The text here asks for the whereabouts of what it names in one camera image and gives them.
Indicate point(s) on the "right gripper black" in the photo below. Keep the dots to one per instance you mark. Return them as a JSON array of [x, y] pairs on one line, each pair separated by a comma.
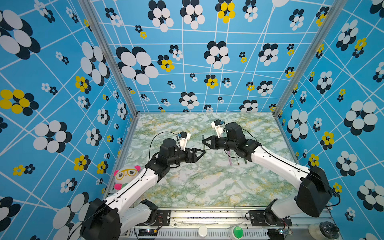
[[213, 144]]

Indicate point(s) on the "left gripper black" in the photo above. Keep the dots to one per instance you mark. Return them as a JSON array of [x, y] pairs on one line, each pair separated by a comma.
[[194, 158]]

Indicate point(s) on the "pink pen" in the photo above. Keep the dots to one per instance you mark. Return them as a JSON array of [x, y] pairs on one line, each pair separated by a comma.
[[230, 158]]

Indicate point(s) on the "light green pen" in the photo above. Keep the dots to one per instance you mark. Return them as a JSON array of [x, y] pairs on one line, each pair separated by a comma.
[[204, 147]]

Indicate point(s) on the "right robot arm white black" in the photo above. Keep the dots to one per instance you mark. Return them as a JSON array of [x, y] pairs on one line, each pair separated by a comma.
[[314, 191]]

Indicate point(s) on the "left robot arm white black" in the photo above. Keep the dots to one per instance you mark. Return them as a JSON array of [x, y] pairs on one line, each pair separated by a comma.
[[108, 219]]

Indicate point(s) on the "white push button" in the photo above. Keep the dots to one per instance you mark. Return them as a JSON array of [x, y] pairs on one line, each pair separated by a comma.
[[202, 232]]

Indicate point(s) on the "plush toy pink green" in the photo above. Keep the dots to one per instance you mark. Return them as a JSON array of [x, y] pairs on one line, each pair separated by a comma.
[[125, 175]]

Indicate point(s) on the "green push button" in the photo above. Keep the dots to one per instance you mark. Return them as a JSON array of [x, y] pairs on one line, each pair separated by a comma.
[[236, 233]]

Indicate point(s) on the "tape roll spool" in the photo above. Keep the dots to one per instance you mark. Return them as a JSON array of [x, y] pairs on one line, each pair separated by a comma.
[[324, 231]]

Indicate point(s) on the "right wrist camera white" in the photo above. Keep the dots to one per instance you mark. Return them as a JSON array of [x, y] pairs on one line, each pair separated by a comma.
[[217, 125]]

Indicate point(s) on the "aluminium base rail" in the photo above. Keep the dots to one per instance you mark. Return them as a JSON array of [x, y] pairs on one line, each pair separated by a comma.
[[184, 224]]

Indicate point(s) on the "right aluminium corner post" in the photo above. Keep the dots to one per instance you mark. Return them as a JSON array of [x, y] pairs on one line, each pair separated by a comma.
[[320, 36]]

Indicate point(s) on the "aluminium corner post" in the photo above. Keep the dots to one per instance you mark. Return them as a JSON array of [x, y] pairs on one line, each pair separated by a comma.
[[320, 36], [102, 41]]

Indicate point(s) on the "left aluminium corner post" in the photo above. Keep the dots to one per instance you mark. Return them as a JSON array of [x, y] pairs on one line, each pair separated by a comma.
[[102, 41]]

